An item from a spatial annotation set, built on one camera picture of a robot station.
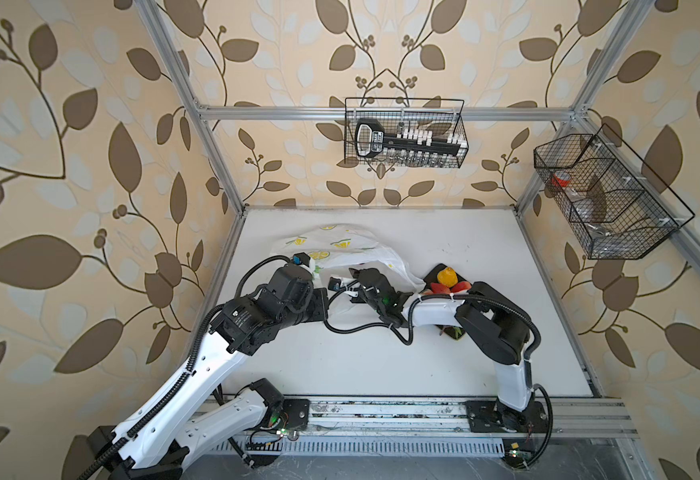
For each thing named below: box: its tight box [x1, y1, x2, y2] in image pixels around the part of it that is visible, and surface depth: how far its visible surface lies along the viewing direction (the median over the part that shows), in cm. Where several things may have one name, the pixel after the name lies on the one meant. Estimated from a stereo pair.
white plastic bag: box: [270, 224, 426, 291], surface depth 90 cm
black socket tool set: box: [355, 118, 468, 158], surface depth 84 cm
